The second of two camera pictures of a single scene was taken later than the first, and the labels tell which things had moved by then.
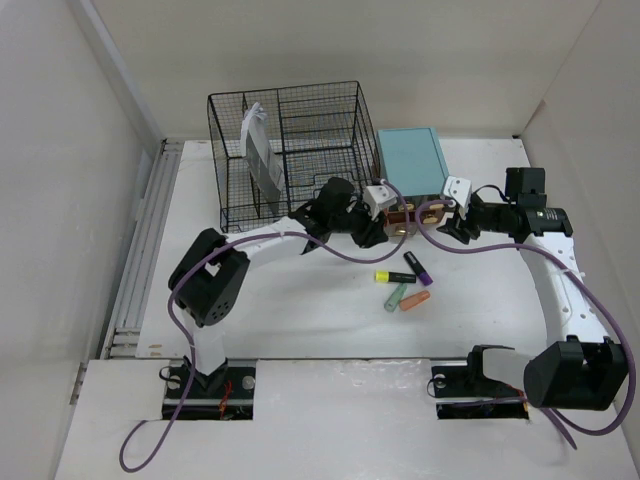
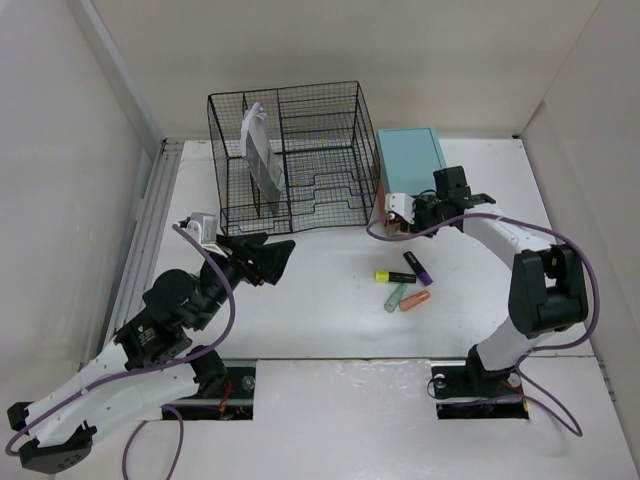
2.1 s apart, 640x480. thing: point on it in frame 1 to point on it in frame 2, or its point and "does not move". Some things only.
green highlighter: x=394 y=300 does not move
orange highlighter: x=414 y=299 does not move
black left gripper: x=372 y=231 to x=271 y=260
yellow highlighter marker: x=386 y=276 does not move
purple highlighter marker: x=421 y=273 does not move
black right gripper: x=461 y=234 to x=417 y=227
